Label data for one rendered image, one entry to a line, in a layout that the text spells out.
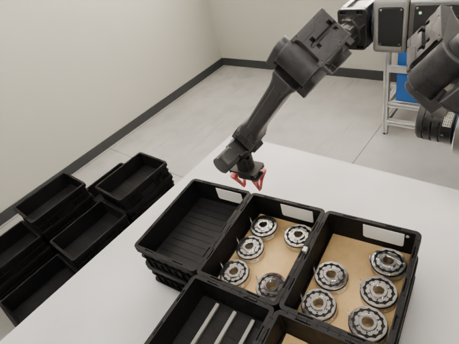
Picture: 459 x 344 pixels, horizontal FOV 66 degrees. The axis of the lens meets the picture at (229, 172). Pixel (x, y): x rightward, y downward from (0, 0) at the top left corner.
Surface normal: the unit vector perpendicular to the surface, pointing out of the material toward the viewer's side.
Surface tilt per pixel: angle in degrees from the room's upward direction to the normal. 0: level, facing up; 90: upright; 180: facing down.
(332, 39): 49
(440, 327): 0
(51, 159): 90
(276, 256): 0
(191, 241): 0
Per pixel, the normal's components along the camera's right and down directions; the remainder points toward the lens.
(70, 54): 0.75, 0.26
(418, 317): -0.24, -0.76
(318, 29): -0.02, -0.05
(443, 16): 0.28, -0.43
